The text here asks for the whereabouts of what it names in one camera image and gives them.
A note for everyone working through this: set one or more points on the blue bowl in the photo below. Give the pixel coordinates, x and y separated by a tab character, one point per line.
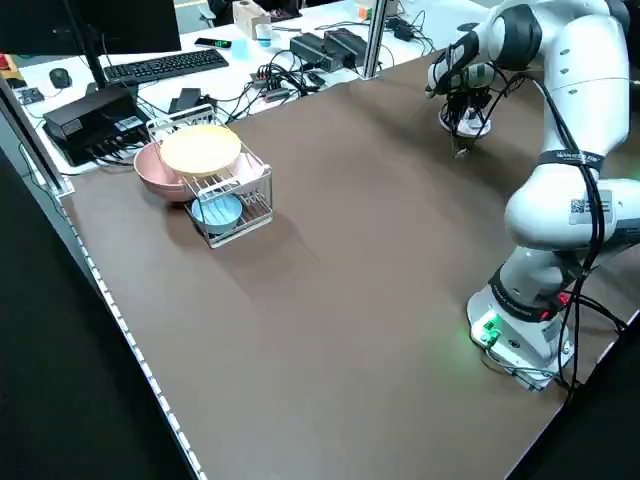
220	215

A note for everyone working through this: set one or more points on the black computer mouse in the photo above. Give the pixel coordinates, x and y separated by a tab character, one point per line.
60	77

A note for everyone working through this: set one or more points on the wooden box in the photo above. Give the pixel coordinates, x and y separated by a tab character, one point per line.
247	20

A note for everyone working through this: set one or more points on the black electronics box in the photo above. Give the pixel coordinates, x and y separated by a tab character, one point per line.
90	115

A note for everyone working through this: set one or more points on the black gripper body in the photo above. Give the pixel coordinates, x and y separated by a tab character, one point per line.
467	105

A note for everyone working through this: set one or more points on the white and blue cup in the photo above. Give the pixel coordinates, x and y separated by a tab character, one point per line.
264	34

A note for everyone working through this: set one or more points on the small pale pink bowl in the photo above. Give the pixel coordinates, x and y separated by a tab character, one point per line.
250	167

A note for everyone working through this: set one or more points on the usb hub with plugs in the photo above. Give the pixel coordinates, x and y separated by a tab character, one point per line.
262	80

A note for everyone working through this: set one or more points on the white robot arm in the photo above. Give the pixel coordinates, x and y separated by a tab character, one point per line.
575	75

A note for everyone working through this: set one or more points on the colourful puzzle cube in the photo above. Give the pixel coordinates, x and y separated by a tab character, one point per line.
365	12

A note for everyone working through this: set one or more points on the large pink bowl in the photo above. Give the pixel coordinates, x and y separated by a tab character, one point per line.
155	175

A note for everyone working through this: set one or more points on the black smartphone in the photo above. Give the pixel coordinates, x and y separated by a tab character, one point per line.
212	43

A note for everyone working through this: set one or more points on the pink plate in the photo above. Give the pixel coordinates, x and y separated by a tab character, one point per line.
477	129

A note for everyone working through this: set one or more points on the yellow plate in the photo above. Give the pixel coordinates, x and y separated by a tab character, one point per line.
200	150

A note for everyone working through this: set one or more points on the black keyboard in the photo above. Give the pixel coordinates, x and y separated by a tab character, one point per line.
165	65

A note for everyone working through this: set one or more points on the black computer monitor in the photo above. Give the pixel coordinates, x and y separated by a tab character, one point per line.
125	25

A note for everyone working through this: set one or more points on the aluminium profile post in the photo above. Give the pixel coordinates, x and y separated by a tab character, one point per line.
375	40
35	142

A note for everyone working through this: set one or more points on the black monitor stand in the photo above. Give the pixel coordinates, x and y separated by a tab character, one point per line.
92	60

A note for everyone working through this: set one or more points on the black power brick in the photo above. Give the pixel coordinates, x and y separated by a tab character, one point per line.
310	47
345	42

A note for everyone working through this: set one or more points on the small red object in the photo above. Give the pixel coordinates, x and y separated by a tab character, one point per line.
4	62

